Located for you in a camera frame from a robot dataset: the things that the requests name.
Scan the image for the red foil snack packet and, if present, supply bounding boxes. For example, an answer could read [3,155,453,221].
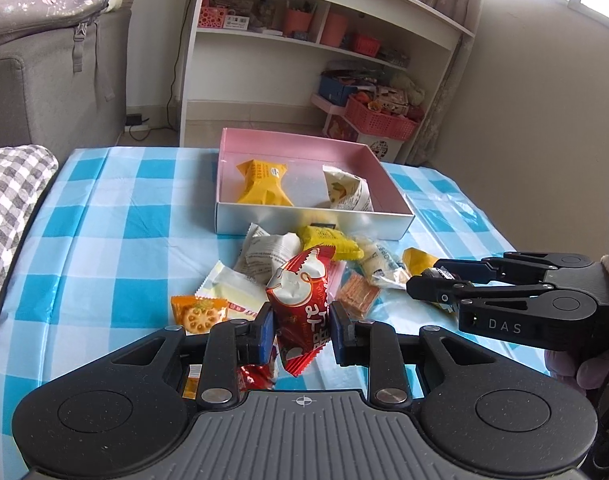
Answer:
[237,364,278,392]

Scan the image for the cream white snack packet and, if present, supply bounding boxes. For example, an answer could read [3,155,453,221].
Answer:
[195,260,268,322]

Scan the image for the small pink perforated basket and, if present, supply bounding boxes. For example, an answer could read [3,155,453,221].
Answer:
[198,5,228,28]

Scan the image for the grey sofa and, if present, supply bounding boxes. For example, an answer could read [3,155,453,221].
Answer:
[0,7,131,152]

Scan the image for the red white snack packet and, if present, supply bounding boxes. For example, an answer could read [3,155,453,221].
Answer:
[265,246,333,378]

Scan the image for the grey patterned backpack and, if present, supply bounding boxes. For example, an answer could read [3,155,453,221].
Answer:
[0,0,116,75]

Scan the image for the lemon yellow snack packet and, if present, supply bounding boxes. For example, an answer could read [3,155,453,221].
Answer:
[297,225,365,262]

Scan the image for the white green-printed snack packet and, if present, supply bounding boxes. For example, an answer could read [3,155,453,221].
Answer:
[322,165,375,213]

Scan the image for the white blue snack packet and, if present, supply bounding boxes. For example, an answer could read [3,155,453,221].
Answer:
[357,240,411,291]

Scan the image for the power strip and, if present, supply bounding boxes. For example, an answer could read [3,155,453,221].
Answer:
[124,112,152,133]

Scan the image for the black snack packet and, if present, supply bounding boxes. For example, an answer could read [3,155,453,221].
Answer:
[419,266,460,314]

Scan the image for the small red basket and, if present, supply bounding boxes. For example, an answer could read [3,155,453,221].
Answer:
[352,34,383,57]

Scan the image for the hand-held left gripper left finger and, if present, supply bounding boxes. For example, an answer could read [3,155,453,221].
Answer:
[109,307,278,408]

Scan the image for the person's right hand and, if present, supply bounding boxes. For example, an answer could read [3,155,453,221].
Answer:
[543,347,609,396]

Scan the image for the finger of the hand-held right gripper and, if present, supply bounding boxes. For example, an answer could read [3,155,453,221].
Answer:
[407,275,551,307]
[432,252,551,284]

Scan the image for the pink cardboard box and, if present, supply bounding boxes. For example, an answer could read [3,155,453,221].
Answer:
[214,127,416,243]

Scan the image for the grey checked cushion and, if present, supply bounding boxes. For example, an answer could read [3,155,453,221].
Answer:
[0,144,59,311]

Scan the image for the pale green yarn bundle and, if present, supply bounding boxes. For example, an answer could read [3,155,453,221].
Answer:
[389,72,426,107]

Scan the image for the lace curtain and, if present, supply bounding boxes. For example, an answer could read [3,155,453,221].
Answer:
[419,35,481,166]

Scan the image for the clear orange wafer packet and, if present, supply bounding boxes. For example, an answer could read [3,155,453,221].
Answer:
[335,272,378,319]

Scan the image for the white text-printed snack packet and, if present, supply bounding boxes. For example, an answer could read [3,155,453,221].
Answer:
[233,222,303,288]

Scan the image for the blue checked tablecloth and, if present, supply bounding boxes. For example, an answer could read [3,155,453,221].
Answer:
[0,146,605,413]

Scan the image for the white bookshelf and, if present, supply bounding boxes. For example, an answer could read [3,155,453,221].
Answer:
[178,0,478,166]

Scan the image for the pink snack packet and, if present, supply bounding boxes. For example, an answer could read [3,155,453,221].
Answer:
[327,260,348,302]

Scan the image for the orange cracker packet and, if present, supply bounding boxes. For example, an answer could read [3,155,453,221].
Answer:
[170,296,229,335]

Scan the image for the yellow packet with round logo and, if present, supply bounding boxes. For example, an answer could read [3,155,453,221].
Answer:
[235,159,291,208]

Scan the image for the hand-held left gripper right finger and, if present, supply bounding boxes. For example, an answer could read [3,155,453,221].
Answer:
[329,301,490,406]

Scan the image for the blue storage box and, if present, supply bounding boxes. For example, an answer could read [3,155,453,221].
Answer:
[319,72,358,103]

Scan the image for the dark cluttered toys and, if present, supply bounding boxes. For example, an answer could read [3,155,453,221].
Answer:
[382,47,410,68]

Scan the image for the small patterned jar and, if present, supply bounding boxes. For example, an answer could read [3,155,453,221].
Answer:
[254,0,281,31]

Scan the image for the large pink plastic basket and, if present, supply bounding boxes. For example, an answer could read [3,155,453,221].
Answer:
[345,94,419,141]

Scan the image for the plain yellow snack packet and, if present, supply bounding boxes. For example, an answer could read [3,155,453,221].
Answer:
[402,247,440,278]

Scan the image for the printed carton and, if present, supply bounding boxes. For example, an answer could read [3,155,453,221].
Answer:
[375,85,411,117]

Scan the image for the white printed storage box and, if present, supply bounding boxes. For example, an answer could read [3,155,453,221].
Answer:
[325,112,405,162]

